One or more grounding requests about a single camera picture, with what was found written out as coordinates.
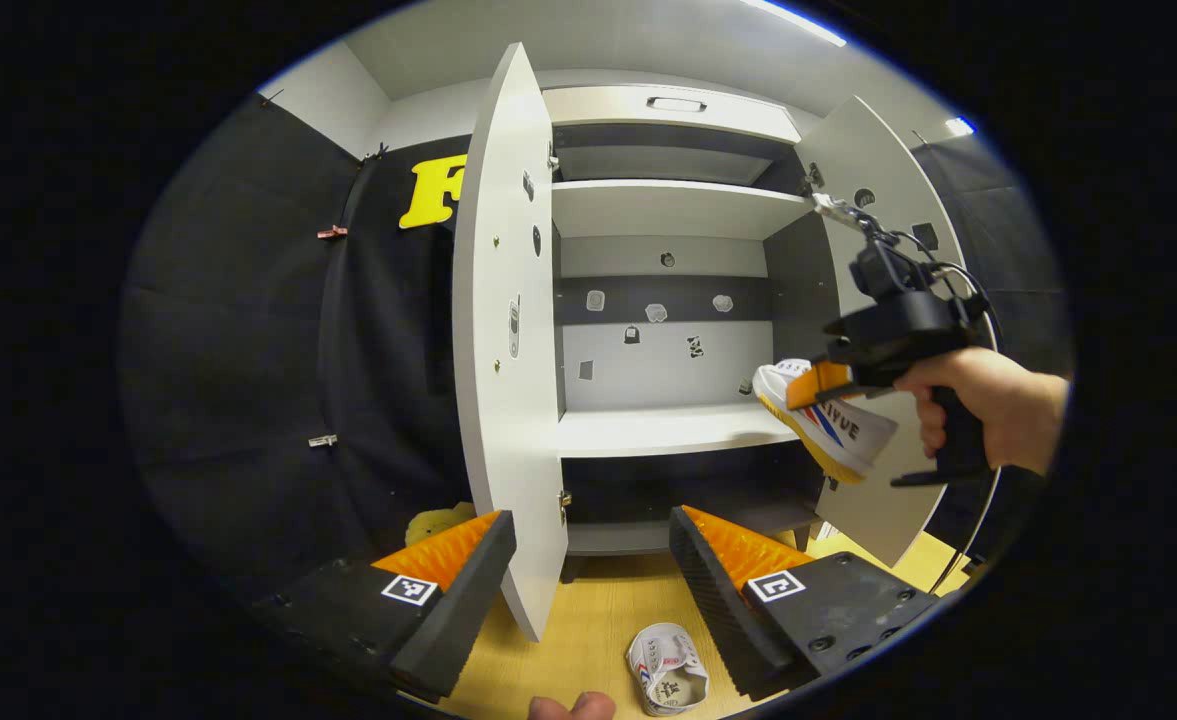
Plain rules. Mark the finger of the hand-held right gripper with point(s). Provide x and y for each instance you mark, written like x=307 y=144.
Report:
x=813 y=385

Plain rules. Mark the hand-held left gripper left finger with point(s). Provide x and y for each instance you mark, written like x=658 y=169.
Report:
x=458 y=610

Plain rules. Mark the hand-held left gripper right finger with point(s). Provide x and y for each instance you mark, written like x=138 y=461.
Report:
x=723 y=610

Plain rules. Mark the white canvas shoe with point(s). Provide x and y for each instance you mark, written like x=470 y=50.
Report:
x=848 y=440
x=663 y=660

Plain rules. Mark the white shoe cabinet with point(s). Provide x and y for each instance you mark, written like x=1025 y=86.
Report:
x=668 y=370

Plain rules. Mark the white cabinet door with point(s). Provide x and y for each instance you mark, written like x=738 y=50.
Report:
x=878 y=520
x=488 y=420

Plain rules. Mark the white cabinet shelf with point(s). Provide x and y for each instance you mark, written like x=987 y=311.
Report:
x=668 y=208
x=668 y=430

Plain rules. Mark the white cabinet drawer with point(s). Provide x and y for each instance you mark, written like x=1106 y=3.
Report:
x=598 y=108

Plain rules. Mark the yellow plush toy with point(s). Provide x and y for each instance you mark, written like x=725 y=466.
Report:
x=438 y=522

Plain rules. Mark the black backdrop cloth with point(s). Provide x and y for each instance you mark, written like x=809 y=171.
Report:
x=1018 y=280
x=238 y=350

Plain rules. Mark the small ceiling light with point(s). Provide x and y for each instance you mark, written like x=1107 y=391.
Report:
x=958 y=126

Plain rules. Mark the long ceiling light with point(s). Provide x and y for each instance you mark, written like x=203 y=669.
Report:
x=798 y=20

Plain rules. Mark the pink clip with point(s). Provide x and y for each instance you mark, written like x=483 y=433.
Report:
x=332 y=232

